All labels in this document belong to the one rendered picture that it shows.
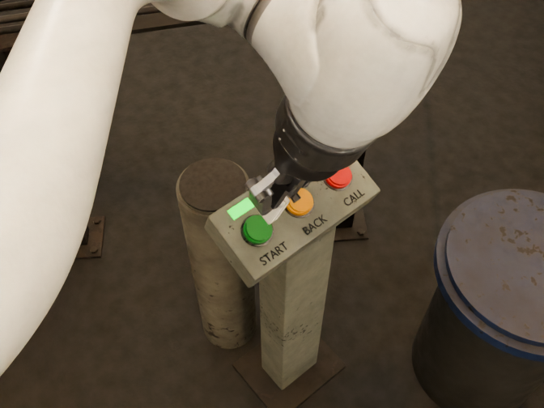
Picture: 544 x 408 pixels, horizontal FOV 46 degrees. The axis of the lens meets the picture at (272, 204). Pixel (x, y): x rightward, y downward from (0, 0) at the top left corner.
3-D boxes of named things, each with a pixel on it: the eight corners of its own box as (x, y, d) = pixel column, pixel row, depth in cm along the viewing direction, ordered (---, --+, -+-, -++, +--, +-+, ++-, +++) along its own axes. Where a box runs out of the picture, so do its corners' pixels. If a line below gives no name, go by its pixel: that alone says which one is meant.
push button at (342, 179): (316, 174, 93) (320, 169, 91) (337, 160, 94) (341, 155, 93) (333, 195, 92) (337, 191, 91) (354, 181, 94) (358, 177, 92)
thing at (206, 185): (193, 321, 145) (160, 179, 103) (234, 291, 149) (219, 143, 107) (224, 360, 139) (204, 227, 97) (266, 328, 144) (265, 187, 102)
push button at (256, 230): (235, 228, 87) (238, 224, 86) (258, 213, 89) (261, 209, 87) (252, 251, 87) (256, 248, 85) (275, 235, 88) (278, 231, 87)
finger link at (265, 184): (308, 162, 63) (267, 189, 61) (294, 182, 68) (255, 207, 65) (294, 143, 63) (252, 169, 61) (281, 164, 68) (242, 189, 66)
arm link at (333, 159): (265, 85, 54) (252, 117, 59) (331, 169, 52) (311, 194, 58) (344, 40, 57) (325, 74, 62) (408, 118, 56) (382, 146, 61)
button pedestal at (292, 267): (223, 372, 137) (195, 203, 88) (306, 308, 146) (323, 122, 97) (269, 431, 130) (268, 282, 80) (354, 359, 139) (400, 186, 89)
